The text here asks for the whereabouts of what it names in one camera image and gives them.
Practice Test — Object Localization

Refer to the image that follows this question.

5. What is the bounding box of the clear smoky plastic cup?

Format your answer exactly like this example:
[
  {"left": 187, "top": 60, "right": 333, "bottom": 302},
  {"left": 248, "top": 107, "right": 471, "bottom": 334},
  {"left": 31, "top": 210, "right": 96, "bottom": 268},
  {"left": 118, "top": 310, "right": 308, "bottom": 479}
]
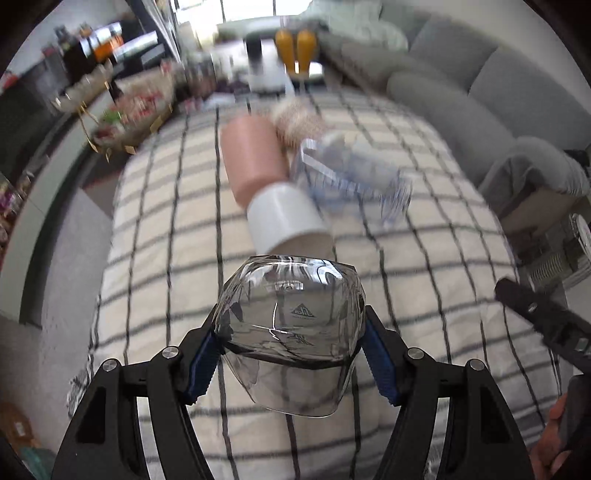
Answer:
[{"left": 213, "top": 255, "right": 366, "bottom": 418}]

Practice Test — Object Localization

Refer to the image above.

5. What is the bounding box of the pink and white cup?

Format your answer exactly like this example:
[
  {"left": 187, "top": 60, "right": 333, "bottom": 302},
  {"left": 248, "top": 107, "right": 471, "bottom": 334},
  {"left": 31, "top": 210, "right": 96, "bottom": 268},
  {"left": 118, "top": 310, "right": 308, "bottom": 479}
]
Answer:
[{"left": 221, "top": 114, "right": 334, "bottom": 259}]

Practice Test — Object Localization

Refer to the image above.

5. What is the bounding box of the dark cup on table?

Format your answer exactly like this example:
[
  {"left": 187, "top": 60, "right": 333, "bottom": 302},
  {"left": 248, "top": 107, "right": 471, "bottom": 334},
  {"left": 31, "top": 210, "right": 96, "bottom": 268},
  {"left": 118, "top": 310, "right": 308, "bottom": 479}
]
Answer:
[{"left": 245, "top": 34, "right": 263, "bottom": 75}]

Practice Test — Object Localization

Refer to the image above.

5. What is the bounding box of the person's hand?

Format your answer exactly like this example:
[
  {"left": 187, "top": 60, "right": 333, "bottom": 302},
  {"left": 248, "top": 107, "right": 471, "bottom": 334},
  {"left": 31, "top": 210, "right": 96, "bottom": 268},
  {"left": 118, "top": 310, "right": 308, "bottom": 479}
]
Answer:
[{"left": 530, "top": 394, "right": 570, "bottom": 480}]

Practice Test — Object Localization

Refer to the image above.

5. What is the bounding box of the white electric heater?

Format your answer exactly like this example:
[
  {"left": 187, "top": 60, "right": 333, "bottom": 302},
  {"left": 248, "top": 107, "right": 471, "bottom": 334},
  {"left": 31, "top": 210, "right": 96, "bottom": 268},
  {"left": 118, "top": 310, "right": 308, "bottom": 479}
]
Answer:
[{"left": 522, "top": 213, "right": 590, "bottom": 294}]

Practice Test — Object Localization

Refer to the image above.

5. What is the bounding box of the grey tv console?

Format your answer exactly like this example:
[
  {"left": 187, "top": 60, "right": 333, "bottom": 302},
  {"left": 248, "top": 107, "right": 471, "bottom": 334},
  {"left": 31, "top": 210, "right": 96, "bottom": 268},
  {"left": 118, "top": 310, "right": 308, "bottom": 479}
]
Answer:
[{"left": 1, "top": 93, "right": 113, "bottom": 323}]

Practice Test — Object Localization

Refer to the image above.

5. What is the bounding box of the grey sectional sofa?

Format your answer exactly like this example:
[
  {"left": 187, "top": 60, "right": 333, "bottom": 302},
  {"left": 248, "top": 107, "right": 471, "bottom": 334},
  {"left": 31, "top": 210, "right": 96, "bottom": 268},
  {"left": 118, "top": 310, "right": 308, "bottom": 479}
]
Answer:
[{"left": 216, "top": 13, "right": 591, "bottom": 232}]

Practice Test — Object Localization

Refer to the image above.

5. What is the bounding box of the plaid checkered blanket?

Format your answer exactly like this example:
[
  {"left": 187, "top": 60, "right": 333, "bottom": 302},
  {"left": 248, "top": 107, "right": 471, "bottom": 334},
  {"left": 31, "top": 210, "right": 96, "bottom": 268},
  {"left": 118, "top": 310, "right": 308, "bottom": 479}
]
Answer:
[{"left": 68, "top": 91, "right": 566, "bottom": 479}]

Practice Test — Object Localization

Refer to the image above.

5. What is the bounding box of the snack packets pile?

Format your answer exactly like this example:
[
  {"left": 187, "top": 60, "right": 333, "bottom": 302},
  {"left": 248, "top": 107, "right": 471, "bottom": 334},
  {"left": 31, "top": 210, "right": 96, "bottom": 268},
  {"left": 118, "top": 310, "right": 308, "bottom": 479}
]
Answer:
[{"left": 0, "top": 175, "right": 27, "bottom": 259}]

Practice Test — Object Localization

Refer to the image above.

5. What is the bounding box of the clear bluish plastic bottle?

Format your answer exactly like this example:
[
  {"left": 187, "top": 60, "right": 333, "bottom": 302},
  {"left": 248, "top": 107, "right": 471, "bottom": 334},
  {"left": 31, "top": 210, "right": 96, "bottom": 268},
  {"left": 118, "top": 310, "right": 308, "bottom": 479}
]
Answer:
[{"left": 290, "top": 131, "right": 413, "bottom": 228}]

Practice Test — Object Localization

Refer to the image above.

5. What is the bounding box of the black television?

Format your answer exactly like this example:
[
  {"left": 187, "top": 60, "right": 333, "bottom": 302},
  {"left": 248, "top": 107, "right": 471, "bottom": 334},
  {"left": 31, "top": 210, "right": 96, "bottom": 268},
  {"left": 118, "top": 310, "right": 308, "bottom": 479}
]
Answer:
[{"left": 1, "top": 65, "right": 68, "bottom": 183}]

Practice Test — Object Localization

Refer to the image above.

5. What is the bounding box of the snack filled shell bowl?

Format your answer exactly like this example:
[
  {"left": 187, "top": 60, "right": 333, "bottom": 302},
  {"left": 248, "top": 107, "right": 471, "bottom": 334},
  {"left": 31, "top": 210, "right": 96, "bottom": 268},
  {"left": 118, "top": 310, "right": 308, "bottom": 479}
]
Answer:
[{"left": 89, "top": 68, "right": 175, "bottom": 157}]

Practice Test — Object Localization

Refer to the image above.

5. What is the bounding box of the empty white shell bowl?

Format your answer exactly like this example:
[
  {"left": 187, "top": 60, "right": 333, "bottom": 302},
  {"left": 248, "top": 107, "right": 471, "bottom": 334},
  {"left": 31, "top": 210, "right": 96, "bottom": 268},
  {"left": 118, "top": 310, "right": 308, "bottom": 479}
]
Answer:
[{"left": 51, "top": 62, "right": 113, "bottom": 114}]

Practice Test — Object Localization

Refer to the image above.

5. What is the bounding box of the light green blanket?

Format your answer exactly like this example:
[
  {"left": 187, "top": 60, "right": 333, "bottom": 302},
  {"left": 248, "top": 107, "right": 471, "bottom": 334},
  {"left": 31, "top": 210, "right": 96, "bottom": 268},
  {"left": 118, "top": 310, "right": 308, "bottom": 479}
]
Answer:
[{"left": 298, "top": 1, "right": 409, "bottom": 51}]

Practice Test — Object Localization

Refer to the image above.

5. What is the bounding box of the yellow rabbit ear stool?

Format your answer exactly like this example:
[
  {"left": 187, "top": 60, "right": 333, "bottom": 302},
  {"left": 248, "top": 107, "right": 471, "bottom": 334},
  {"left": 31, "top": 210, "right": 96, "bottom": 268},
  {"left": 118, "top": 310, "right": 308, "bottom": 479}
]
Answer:
[{"left": 274, "top": 29, "right": 325, "bottom": 84}]

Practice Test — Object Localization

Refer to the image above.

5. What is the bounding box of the dark coffee table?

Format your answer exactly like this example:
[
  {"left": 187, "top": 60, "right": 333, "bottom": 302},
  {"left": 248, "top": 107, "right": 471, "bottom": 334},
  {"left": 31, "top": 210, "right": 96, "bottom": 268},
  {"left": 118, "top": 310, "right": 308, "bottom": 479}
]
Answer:
[{"left": 182, "top": 39, "right": 294, "bottom": 103}]

